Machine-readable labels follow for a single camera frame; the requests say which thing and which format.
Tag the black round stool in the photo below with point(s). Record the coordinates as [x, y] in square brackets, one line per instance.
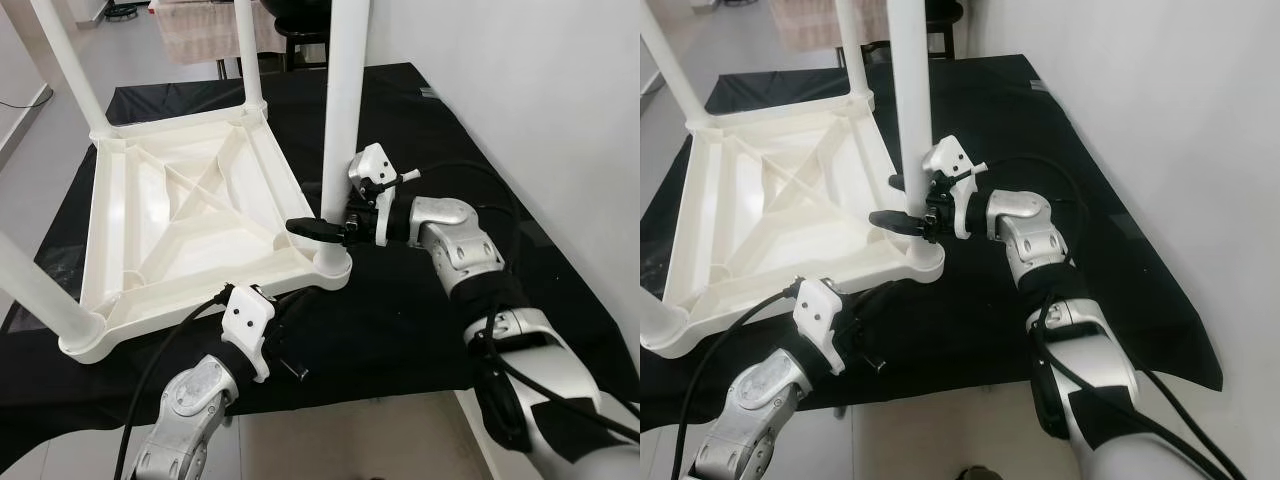
[945, 20]
[300, 40]

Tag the beige checked cloth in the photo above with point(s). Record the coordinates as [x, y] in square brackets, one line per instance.
[820, 25]
[200, 30]

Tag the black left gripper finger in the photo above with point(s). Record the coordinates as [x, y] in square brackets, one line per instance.
[284, 302]
[306, 303]
[862, 296]
[884, 298]

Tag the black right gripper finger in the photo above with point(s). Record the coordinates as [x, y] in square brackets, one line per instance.
[898, 183]
[898, 223]
[315, 230]

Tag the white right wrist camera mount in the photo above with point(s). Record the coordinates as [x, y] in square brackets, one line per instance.
[948, 160]
[372, 165]

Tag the clear tape patch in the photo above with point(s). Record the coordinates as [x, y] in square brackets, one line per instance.
[655, 268]
[60, 270]

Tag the grey tape patch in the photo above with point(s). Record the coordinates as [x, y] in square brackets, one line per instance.
[1122, 228]
[430, 93]
[532, 238]
[1040, 86]

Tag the white plastic table top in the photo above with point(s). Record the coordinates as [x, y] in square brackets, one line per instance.
[180, 230]
[780, 225]

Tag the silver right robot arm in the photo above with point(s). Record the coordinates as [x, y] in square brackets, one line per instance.
[460, 240]
[1030, 235]

